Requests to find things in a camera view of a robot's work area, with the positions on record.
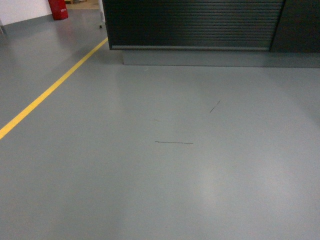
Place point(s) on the black checkout counter cabinet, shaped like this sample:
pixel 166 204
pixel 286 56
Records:
pixel 218 33

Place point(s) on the red fire extinguisher box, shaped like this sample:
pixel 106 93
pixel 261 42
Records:
pixel 58 9

